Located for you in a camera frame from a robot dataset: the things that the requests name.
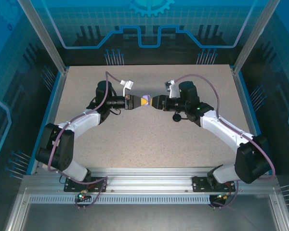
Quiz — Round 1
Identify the aluminium mounting beam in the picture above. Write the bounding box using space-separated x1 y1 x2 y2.
21 167 280 194

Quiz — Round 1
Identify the small LED controller board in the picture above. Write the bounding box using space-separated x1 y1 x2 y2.
210 193 232 202
75 192 91 203

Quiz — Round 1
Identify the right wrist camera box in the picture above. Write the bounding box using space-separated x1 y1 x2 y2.
164 79 178 99

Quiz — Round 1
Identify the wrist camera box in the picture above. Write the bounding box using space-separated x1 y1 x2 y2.
119 79 135 97
164 79 178 99

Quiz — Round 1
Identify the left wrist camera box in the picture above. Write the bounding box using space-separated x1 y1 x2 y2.
119 79 135 97

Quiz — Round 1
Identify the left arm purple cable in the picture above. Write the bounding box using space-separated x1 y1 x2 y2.
47 71 124 210

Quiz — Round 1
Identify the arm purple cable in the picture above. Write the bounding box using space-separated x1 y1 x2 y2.
173 74 276 209
47 71 124 210

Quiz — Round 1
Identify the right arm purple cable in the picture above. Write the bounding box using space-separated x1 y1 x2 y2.
173 74 276 209

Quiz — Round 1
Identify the blue aluminium table side rail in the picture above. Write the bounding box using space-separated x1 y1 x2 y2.
26 68 69 175
231 67 275 175

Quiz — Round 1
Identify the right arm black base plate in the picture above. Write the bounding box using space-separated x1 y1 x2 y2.
192 176 235 193

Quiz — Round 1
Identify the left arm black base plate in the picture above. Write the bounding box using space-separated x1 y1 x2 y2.
64 177 108 193

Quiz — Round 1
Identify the aluminium frame post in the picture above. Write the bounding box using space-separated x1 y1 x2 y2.
16 0 70 74
232 0 282 75

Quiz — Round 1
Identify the slotted grey cable duct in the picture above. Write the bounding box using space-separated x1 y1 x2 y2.
28 195 211 205

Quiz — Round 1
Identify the aluminium lower frame rail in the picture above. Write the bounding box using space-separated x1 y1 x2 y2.
4 187 31 231
268 192 289 231

